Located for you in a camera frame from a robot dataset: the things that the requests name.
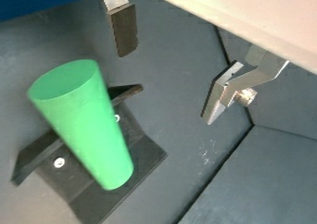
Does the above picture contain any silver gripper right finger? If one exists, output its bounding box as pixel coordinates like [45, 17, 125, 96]
[202, 44, 290, 125]

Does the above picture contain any black curved fixture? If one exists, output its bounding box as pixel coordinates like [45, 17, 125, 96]
[10, 84, 166, 224]

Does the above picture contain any green cylinder peg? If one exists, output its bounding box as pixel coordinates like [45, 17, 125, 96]
[27, 59, 134, 190]

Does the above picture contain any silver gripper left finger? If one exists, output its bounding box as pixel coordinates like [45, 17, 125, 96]
[101, 0, 139, 57]

